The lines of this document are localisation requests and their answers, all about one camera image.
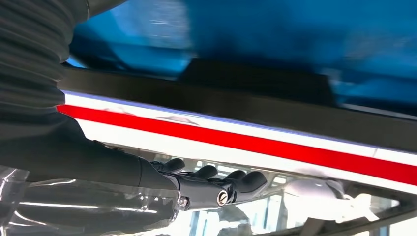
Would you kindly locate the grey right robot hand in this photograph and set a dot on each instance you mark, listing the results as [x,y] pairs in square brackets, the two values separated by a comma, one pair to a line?
[81,159]

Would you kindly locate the blue metal shelf rack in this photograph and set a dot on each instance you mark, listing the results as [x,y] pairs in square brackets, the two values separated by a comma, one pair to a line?
[260,26]

